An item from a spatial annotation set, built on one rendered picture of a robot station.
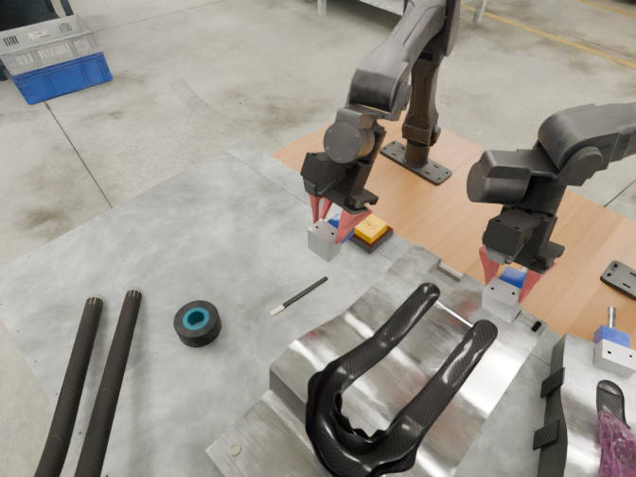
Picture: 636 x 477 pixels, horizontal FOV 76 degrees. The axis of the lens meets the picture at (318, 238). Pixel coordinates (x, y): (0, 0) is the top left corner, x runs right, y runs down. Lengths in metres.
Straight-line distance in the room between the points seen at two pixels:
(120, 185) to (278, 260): 1.75
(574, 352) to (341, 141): 0.52
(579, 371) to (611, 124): 0.39
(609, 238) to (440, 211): 0.37
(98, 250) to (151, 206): 0.16
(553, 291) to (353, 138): 0.56
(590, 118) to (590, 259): 0.49
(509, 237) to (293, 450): 0.41
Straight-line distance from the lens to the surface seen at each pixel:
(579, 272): 1.02
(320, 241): 0.70
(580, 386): 0.79
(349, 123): 0.57
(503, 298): 0.71
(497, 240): 0.58
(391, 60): 0.66
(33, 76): 3.53
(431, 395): 0.65
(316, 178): 0.59
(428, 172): 1.11
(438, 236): 0.96
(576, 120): 0.62
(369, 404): 0.58
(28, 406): 1.88
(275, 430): 0.65
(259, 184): 1.06
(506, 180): 0.60
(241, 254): 0.90
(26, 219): 2.57
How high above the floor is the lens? 1.48
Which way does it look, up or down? 48 degrees down
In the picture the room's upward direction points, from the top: straight up
